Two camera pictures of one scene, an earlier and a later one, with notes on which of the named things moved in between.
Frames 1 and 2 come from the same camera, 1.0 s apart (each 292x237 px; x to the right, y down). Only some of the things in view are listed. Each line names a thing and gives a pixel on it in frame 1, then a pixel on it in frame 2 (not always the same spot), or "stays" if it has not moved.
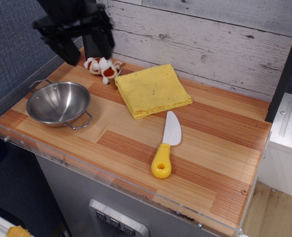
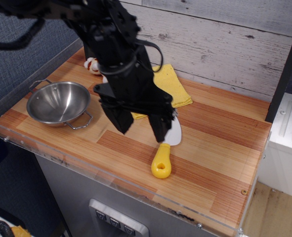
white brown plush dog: [102, 66] stays
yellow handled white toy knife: [161, 165] stays
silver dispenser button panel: [104, 221] stays
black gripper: [65, 18] → [131, 85]
